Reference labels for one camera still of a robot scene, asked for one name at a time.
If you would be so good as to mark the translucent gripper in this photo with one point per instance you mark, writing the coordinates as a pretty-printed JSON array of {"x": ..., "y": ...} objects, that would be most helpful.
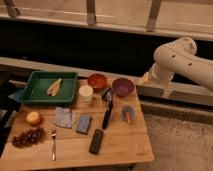
[{"x": 145, "y": 78}]

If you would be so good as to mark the blue sponge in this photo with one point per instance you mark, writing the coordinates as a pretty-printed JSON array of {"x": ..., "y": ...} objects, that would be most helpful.
[{"x": 83, "y": 124}]

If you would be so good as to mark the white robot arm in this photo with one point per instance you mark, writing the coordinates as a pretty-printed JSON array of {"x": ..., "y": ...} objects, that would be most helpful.
[{"x": 179, "y": 57}]

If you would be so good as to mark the purple bowl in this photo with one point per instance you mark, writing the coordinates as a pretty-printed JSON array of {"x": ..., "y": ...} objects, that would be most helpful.
[{"x": 122, "y": 87}]

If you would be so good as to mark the red bowl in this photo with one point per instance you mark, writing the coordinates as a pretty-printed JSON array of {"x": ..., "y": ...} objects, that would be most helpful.
[{"x": 97, "y": 81}]

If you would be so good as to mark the white cup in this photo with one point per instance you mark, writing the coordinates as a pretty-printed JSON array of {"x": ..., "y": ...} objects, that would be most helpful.
[{"x": 86, "y": 92}]

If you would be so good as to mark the black remote control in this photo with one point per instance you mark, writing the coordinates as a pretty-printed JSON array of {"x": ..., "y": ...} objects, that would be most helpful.
[{"x": 96, "y": 141}]

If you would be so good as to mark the grey blue cloth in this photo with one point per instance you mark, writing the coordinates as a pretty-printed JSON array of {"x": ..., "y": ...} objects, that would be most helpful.
[{"x": 63, "y": 117}]

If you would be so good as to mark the green plastic tray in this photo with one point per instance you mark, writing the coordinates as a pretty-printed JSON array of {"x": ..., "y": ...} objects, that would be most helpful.
[{"x": 35, "y": 92}]

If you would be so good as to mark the silver fork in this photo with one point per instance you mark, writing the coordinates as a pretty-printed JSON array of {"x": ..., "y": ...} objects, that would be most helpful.
[{"x": 53, "y": 135}]

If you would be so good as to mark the orange apple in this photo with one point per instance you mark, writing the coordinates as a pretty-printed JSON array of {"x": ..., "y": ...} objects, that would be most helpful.
[{"x": 34, "y": 118}]

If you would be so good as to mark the red grape bunch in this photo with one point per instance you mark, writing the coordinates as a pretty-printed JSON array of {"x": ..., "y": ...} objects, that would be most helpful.
[{"x": 28, "y": 138}]

